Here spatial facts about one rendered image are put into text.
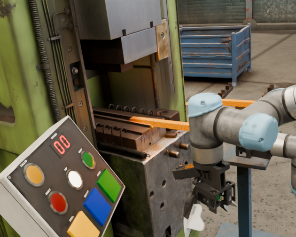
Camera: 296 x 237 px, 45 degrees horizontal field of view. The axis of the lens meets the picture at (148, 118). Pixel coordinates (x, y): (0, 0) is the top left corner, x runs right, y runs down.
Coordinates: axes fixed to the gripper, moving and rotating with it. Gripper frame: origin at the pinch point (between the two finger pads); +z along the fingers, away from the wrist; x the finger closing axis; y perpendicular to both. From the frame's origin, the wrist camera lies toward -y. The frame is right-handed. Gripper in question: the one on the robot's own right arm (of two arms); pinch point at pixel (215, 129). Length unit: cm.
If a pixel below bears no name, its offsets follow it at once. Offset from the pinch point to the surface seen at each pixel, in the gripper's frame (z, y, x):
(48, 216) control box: 5, -8, -69
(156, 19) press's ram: 26.9, -37.2, 9.3
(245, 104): 5.3, 5.3, 38.2
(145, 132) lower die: 27.5, 3.2, -6.0
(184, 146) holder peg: 19.1, 14.0, 7.5
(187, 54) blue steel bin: 216, 59, 334
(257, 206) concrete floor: 23, 102, 95
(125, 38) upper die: 26.9, -34.3, -9.8
